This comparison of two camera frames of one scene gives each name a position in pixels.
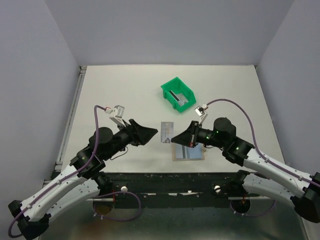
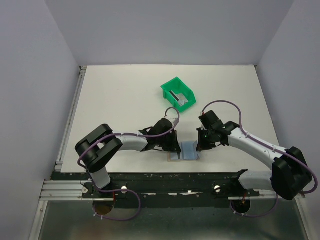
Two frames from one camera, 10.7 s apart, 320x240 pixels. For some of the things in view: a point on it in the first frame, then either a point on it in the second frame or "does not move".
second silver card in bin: x=182 y=99 does not move
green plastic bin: x=177 y=86 does not move
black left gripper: x=144 y=134 to x=174 y=146
